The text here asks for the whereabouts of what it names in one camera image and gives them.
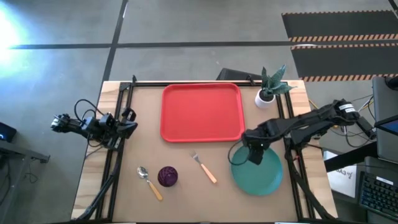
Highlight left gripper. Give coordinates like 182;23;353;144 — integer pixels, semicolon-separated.
103;112;138;141

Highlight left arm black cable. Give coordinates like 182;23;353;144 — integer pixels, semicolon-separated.
73;98;105;125

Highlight black aluminium table frame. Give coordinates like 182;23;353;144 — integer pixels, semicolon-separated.
76;74;335;222

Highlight black keyboard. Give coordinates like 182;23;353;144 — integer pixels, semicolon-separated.
358;170;398;222

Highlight black chair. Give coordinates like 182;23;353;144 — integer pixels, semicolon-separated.
216;67;264;82

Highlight snake plant in white pot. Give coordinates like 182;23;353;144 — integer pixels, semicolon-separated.
254;64;298;110

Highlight purple faceted cup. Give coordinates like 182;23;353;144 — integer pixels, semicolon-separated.
157;166;179;188

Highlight black electronic device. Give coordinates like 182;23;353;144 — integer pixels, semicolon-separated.
0;121;17;143

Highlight white cardboard box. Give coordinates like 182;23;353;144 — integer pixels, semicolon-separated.
323;151;358;198

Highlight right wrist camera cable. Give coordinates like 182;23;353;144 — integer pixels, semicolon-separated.
228;139;251;166

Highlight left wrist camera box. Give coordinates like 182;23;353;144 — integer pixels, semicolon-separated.
121;107;137;123

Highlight black side desk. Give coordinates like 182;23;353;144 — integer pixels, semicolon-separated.
323;141;398;224

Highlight dark grey computer case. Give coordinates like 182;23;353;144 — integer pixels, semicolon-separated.
372;76;398;164

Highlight red plastic tray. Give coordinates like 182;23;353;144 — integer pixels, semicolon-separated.
159;82;247;144

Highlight spoon with orange handle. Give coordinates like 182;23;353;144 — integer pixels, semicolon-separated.
136;166;164;202

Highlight fork with orange handle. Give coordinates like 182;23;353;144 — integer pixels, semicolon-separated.
190;151;218;184

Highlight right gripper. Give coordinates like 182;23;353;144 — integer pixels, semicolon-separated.
242;128;272;165

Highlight black hazard-striped floor mat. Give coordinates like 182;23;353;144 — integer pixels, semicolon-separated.
281;10;398;43
290;43;398;82

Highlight black power adapter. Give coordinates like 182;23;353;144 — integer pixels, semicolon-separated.
355;116;377;141

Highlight green round plate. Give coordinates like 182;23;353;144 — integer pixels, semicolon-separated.
230;145;284;197

